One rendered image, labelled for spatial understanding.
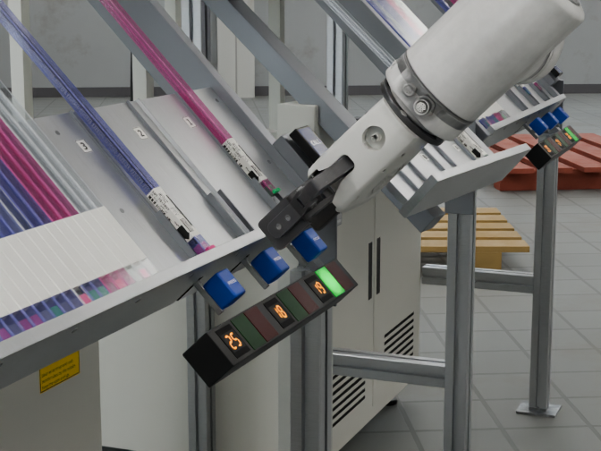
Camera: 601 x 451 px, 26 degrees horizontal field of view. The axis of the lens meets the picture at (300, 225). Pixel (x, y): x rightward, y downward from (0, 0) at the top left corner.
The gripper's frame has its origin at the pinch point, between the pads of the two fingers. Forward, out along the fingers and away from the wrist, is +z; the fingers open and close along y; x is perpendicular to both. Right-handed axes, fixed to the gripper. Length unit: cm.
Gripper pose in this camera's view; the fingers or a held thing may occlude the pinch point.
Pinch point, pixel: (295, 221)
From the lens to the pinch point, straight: 118.8
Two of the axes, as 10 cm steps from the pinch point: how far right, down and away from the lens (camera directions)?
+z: -6.7, 6.3, 3.9
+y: 3.7, -1.7, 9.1
